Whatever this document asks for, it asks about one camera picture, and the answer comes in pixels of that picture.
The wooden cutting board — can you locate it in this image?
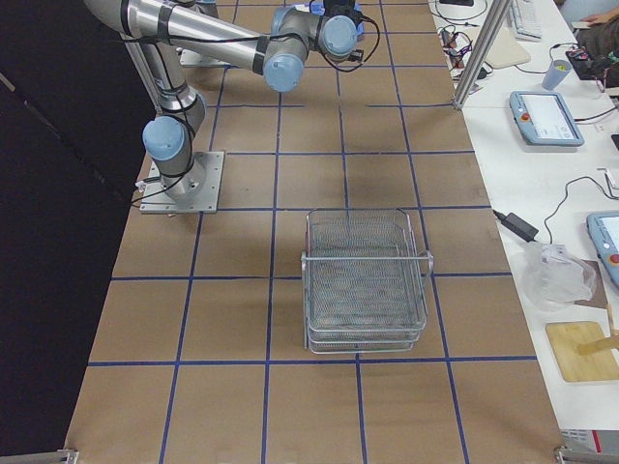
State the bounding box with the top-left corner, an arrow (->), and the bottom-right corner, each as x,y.
545,321 -> 618,383

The black curtain panel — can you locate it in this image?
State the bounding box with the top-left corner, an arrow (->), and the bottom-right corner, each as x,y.
1,1 -> 154,455

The aluminium frame post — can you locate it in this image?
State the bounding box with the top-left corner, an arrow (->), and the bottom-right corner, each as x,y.
453,0 -> 510,110

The blue plastic cup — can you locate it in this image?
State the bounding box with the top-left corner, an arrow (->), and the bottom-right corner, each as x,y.
542,59 -> 573,91

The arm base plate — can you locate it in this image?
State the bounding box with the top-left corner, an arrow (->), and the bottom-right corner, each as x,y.
177,47 -> 229,68
139,152 -> 224,215

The white keyboard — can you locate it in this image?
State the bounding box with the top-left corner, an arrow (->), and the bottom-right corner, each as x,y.
509,0 -> 542,42

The beige mouse pad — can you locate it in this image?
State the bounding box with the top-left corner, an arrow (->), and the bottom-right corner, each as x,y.
486,27 -> 531,69

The blue teach pendant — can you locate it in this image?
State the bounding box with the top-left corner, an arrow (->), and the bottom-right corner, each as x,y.
509,91 -> 584,147
586,211 -> 618,287

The clear plastic bag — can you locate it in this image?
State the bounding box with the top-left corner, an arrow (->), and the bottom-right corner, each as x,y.
521,243 -> 598,309

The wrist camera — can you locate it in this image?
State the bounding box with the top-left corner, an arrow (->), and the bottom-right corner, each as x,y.
347,49 -> 364,63

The black power adapter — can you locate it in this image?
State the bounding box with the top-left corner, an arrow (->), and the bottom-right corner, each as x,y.
494,211 -> 539,243

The blue plastic tray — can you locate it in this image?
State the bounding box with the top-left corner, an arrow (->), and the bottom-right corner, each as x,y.
309,0 -> 364,36

